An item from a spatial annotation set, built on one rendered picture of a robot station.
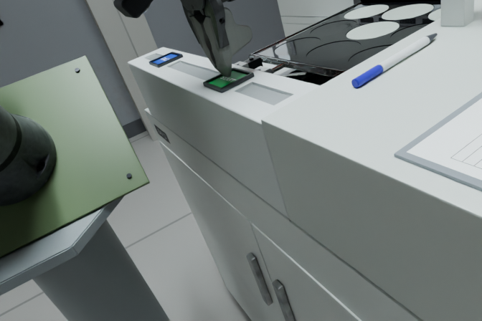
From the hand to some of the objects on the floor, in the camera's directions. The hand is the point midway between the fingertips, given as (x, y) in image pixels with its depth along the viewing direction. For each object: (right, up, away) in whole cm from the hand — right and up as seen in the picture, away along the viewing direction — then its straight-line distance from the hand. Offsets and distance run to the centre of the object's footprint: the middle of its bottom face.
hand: (220, 69), depth 50 cm
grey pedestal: (-19, -95, +51) cm, 110 cm away
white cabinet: (+49, -70, +55) cm, 102 cm away
